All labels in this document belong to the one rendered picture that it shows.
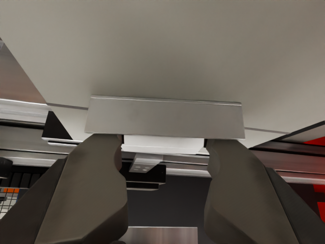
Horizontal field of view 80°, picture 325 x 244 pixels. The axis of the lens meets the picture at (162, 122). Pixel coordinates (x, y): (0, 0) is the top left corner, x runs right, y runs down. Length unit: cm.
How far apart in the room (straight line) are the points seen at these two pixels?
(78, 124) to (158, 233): 14
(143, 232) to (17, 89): 19
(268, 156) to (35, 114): 54
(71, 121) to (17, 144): 35
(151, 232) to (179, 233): 3
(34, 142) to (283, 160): 62
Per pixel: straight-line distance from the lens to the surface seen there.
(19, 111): 27
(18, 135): 51
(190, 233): 24
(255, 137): 19
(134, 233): 23
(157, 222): 75
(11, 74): 25
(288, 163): 65
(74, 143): 24
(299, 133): 63
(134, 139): 19
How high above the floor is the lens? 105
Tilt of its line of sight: 22 degrees down
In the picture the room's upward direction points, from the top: 178 degrees counter-clockwise
